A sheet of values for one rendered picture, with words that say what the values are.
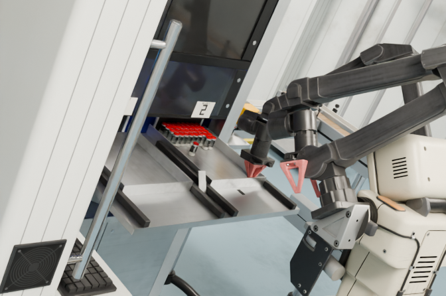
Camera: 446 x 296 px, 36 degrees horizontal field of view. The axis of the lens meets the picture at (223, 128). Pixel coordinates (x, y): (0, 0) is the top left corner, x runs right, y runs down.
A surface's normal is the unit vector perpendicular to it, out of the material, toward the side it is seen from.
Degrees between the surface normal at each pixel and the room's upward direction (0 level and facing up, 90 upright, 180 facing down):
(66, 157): 90
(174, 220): 0
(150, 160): 0
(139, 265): 90
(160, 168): 0
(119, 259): 90
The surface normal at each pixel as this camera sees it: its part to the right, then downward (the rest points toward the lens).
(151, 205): 0.38, -0.86
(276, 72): -0.62, 0.04
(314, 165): -0.64, -0.18
